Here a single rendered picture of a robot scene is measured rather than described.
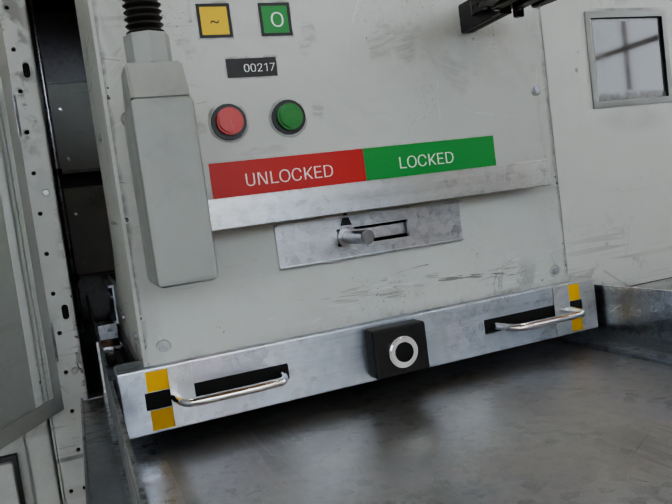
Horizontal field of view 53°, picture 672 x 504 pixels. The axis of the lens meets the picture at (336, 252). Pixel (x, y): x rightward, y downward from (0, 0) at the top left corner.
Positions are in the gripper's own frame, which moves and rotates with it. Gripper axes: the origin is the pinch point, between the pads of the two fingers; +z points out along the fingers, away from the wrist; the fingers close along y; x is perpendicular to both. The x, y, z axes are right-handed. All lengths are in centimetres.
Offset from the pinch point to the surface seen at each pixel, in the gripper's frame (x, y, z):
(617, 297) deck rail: -32.9, 13.5, -0.4
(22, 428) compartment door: -38, -51, 22
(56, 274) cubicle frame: -22, -45, 30
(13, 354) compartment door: -31, -51, 28
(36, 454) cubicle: -44, -51, 30
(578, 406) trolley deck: -38.5, -4.2, -13.0
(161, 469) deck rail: -38, -39, -3
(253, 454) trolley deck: -38.5, -31.4, -3.8
